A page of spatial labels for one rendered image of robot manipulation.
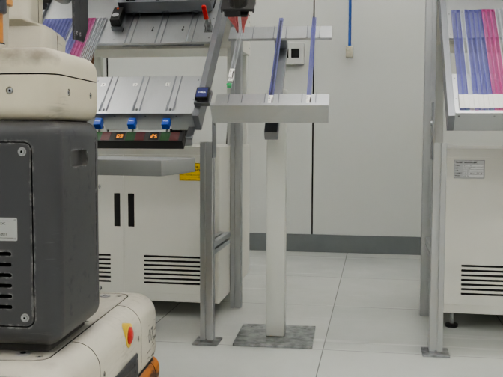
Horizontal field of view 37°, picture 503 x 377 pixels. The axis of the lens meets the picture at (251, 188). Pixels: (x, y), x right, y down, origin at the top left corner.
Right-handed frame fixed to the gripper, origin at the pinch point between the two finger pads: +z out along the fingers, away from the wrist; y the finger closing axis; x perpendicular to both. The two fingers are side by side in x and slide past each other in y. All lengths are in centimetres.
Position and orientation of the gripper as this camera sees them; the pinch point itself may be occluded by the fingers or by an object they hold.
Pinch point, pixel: (240, 29)
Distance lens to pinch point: 241.0
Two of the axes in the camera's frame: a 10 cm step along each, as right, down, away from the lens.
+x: -1.0, 6.9, -7.1
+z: 0.6, 7.2, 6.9
